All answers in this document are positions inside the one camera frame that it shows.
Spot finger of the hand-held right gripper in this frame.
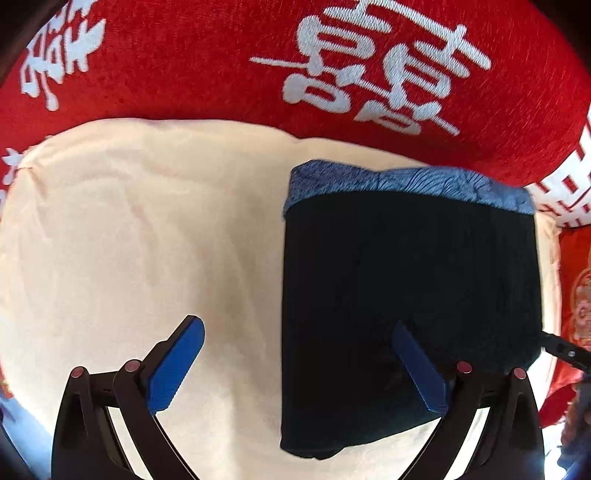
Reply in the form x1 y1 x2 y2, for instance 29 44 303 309
540 330 591 371

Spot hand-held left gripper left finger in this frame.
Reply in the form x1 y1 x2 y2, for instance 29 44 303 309
50 315 205 480

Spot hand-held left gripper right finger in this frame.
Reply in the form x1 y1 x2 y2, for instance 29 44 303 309
392 320 546 480

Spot black pants with blue waistband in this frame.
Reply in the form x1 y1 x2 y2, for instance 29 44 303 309
279 159 543 461

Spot red patterned cushion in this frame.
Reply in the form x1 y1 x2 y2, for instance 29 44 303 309
538 226 591 430

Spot cream cloth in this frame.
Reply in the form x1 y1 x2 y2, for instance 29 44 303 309
0 117 564 480

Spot red blanket with white characters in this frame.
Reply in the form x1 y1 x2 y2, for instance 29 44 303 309
0 0 591 398

